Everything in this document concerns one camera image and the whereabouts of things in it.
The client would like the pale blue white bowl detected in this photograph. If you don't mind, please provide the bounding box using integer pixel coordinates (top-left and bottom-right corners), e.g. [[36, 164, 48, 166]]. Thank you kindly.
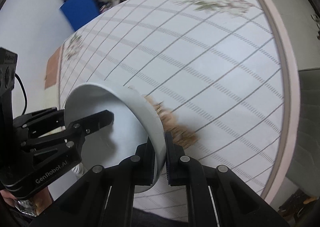
[[65, 81, 166, 184]]

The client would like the person's left hand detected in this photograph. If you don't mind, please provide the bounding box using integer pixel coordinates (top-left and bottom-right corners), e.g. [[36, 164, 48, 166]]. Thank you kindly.
[[1, 187, 53, 217]]

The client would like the floral grid tablecloth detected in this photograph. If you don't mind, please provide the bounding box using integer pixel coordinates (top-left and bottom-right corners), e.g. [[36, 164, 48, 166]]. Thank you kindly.
[[58, 0, 300, 203]]

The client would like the blue folded mat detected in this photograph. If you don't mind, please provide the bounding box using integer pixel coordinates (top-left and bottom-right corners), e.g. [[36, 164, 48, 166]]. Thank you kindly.
[[60, 0, 104, 31]]

